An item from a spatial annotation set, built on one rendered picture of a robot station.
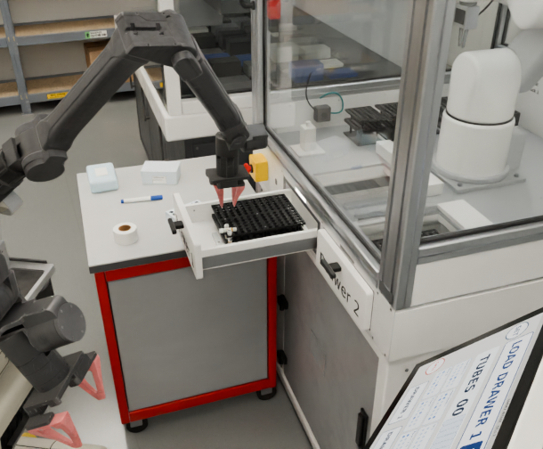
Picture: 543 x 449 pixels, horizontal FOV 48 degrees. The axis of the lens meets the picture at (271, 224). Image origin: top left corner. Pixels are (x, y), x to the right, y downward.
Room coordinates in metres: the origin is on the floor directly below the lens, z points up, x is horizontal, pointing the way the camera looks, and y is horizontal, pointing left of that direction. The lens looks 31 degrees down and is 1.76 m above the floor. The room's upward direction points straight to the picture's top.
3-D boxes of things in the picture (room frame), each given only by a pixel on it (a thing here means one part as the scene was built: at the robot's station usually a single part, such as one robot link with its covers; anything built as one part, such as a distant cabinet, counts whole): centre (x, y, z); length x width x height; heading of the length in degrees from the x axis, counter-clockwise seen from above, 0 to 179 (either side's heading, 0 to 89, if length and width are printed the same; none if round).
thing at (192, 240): (1.42, 0.23, 0.87); 0.29 x 0.02 x 0.11; 18
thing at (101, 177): (1.94, 0.60, 0.78); 0.15 x 0.10 x 0.04; 19
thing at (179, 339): (1.82, 0.34, 0.38); 0.62 x 0.58 x 0.76; 18
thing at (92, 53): (5.11, 1.33, 0.28); 0.41 x 0.32 x 0.28; 112
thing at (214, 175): (1.40, 0.11, 1.09); 0.10 x 0.07 x 0.07; 108
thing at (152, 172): (1.97, 0.39, 0.79); 0.13 x 0.09 x 0.05; 88
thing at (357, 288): (1.22, -0.17, 0.87); 0.29 x 0.02 x 0.11; 18
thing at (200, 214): (1.49, 0.03, 0.86); 0.40 x 0.26 x 0.06; 108
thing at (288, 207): (1.48, 0.04, 0.87); 0.22 x 0.18 x 0.06; 108
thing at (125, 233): (1.57, 0.44, 0.78); 0.07 x 0.07 x 0.04
